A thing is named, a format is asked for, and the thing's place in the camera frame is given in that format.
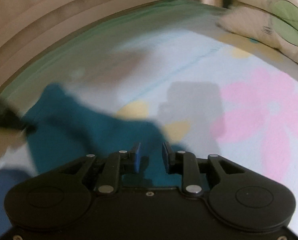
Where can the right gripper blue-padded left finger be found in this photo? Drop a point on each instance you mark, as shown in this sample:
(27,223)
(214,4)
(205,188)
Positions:
(103,175)

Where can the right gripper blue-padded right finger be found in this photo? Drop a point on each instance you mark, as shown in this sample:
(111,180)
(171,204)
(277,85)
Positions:
(202,177)

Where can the teal pants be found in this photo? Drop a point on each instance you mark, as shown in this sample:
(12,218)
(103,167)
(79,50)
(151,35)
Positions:
(67,130)

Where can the person's left hand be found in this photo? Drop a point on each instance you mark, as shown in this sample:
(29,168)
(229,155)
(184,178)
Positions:
(11,144)

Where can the blue trouser leg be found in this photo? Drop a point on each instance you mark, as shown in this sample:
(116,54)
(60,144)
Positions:
(8,179)

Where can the floral patterned bed sheet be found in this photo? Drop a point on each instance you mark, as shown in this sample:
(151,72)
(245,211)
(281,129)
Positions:
(238,100)

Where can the cream pillow with green leaves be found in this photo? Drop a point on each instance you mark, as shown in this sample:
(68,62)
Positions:
(271,22)

